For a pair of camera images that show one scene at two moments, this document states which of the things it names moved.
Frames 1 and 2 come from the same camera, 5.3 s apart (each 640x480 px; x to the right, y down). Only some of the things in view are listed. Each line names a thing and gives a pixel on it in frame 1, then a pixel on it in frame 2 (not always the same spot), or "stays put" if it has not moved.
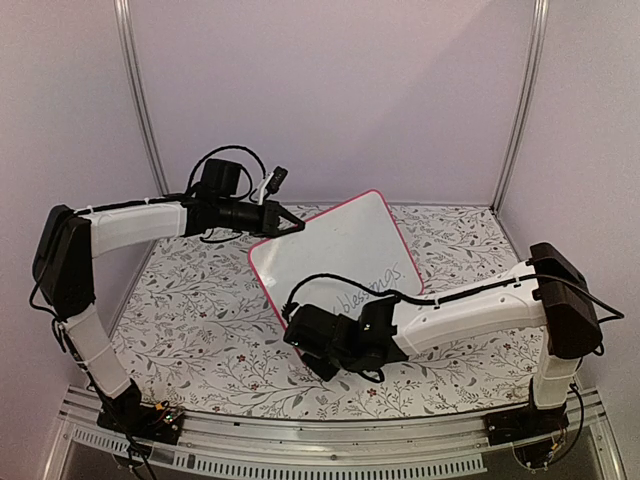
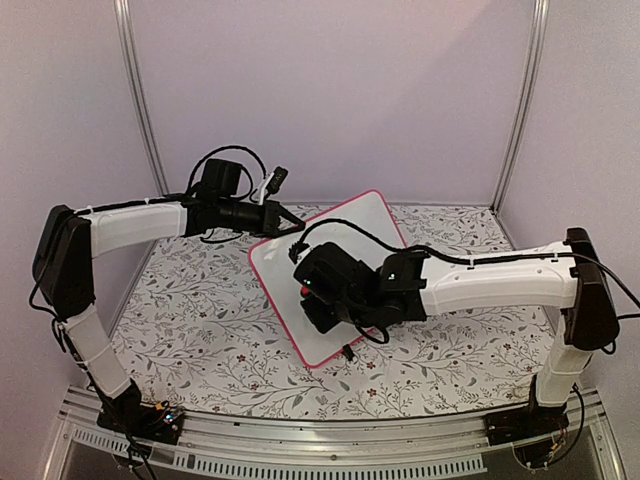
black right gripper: [323, 370] -> [321, 321]
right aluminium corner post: [540, 14] stays put
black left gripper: [270, 222] stays put
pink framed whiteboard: [356, 239] stays put
